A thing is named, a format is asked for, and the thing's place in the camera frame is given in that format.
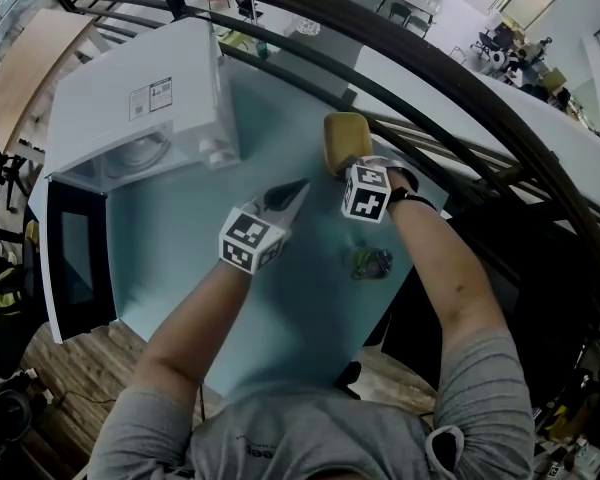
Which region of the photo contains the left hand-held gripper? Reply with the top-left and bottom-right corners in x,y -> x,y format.
218,177 -> 313,275

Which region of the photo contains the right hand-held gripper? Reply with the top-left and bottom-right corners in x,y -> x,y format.
335,154 -> 421,225

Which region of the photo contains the yellow sponge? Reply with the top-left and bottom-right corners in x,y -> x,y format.
323,111 -> 374,179

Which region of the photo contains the white microwave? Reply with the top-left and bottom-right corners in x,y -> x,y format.
27,17 -> 242,345

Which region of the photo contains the person's right forearm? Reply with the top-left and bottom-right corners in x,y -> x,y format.
387,187 -> 511,364

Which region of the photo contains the person's left forearm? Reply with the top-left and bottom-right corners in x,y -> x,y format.
134,260 -> 254,409

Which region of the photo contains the glass microwave turntable plate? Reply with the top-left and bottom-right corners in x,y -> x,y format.
102,135 -> 174,179

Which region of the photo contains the black wristband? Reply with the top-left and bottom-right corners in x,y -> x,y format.
389,185 -> 439,214

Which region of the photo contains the black curved railing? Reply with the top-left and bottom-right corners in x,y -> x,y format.
44,0 -> 600,329

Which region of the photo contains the grey t-shirt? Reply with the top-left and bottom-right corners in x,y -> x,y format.
87,330 -> 536,480

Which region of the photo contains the wooden desk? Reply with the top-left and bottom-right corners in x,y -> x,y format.
0,7 -> 99,154

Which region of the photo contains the green yellow backpack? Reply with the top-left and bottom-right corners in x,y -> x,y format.
0,262 -> 24,314

